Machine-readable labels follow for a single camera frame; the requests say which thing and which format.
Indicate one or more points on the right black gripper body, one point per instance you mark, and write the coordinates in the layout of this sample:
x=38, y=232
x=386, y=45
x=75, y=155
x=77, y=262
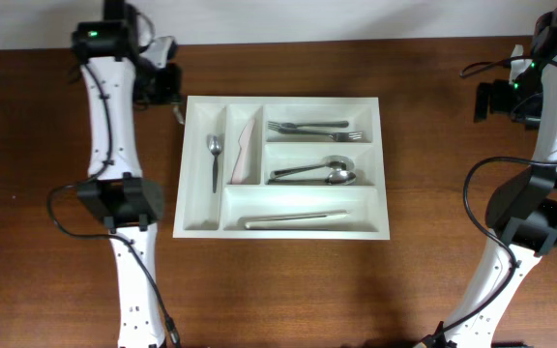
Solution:
x=484, y=100

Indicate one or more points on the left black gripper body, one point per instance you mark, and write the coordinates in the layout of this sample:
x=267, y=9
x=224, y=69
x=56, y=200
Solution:
x=163, y=84

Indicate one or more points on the small silver teaspoon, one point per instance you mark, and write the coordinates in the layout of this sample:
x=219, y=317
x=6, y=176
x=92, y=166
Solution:
x=177, y=112

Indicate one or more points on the small dark teaspoon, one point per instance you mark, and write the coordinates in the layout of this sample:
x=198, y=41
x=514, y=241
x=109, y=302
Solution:
x=215, y=147

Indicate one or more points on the white plastic knife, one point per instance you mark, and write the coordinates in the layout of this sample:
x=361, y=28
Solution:
x=240, y=170

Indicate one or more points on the silver fork with round handle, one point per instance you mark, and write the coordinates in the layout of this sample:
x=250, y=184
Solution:
x=286, y=125

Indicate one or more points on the silver fork slanted handle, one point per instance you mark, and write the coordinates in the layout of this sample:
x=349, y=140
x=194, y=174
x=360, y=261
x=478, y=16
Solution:
x=335, y=136

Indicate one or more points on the silver tablespoon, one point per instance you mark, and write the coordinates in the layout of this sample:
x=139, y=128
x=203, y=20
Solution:
x=333, y=162
x=334, y=178

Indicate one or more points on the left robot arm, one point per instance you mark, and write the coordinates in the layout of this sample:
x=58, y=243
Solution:
x=123, y=69

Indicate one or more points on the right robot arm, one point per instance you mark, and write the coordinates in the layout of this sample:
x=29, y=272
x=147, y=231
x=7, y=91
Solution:
x=521, y=215

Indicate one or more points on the white plastic cutlery tray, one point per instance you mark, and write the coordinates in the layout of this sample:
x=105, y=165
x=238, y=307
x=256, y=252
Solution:
x=200, y=213

